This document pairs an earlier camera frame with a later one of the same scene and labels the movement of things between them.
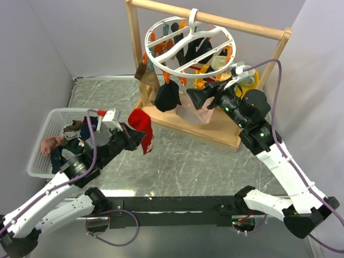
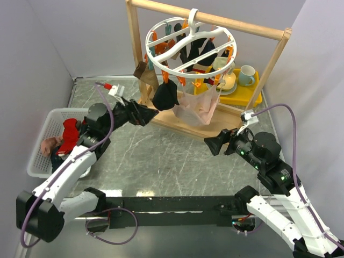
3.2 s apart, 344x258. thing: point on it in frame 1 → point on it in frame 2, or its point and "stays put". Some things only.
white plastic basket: x=40 y=165 stays put
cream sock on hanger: x=217 y=62 stays put
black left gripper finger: x=134 y=138 → x=143 y=114
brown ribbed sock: x=148 y=77 stays put
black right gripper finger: x=199 y=96 → x=216 y=143
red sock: x=141 y=120 → x=70 y=135
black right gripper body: x=228 y=102 → x=239 y=143
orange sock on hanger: x=162 y=48 stays put
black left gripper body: x=119 y=141 → x=121 y=115
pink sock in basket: x=47 y=144 stays put
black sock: x=166 y=97 stays put
